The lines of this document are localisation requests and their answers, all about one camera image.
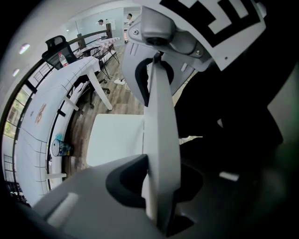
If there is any black mesh office chair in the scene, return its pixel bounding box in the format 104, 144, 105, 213
41, 35, 111, 109

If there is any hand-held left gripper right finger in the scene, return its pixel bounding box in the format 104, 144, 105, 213
167, 162, 282, 239

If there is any black metal window railing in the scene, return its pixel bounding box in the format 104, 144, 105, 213
2, 60, 55, 207

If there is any clear plastic cup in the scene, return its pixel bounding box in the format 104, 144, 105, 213
51, 138, 72, 157

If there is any clear bottle with red label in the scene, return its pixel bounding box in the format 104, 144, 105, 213
58, 52, 69, 69

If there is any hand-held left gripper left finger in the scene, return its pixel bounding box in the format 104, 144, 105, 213
32, 153, 164, 239

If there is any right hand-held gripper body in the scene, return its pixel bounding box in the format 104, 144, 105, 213
126, 0, 267, 72

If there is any table with patterned cloth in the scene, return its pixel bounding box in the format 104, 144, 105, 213
78, 36, 122, 65

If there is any white cable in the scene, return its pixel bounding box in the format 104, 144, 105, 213
104, 69, 132, 91

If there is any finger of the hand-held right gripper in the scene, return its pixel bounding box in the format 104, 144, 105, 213
121, 41, 162, 107
163, 55, 196, 97

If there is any white table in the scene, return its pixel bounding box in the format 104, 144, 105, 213
14, 56, 113, 202

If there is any dark wooden railing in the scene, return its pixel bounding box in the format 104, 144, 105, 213
67, 22, 112, 51

